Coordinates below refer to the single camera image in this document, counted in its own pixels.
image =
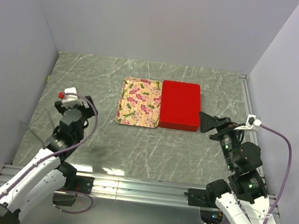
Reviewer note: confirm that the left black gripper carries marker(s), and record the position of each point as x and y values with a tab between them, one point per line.
88	111

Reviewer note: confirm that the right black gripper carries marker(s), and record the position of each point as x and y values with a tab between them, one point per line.
224	124

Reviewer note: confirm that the red box lid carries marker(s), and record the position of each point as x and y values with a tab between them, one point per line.
180	102

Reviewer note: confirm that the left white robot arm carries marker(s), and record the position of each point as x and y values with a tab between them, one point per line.
48	171

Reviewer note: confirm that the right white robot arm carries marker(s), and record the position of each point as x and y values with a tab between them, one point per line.
243	198

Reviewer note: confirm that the red cookie box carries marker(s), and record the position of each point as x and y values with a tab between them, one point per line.
178	126

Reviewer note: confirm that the floral tray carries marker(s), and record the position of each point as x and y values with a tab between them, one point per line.
139	103

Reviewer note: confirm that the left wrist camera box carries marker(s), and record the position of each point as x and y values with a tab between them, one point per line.
69	97

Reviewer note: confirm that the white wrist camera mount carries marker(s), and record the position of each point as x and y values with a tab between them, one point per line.
252	123

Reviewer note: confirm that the aluminium rail right side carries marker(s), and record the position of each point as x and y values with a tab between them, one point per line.
248	106

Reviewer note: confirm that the aluminium rail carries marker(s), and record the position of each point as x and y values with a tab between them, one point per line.
105	186
248	106

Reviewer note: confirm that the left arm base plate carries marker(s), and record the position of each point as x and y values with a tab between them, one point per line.
80	184

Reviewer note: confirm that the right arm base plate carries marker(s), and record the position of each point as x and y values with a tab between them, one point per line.
196	197

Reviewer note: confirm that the aluminium rail front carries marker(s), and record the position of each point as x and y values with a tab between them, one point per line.
105	186

